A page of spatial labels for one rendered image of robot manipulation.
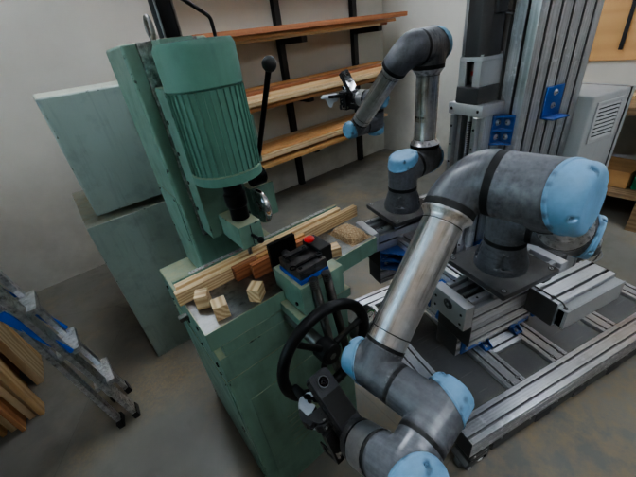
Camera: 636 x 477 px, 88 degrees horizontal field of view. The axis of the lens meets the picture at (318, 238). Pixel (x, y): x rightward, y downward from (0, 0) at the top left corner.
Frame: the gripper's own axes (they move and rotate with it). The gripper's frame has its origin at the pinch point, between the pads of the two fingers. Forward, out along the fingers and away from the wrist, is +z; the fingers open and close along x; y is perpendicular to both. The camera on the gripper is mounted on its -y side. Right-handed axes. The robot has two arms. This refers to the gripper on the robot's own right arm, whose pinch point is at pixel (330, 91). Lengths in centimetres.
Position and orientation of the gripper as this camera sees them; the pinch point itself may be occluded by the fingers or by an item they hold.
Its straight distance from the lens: 181.8
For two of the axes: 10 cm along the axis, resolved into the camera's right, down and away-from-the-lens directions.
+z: -6.2, -3.4, 7.0
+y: 2.2, 7.8, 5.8
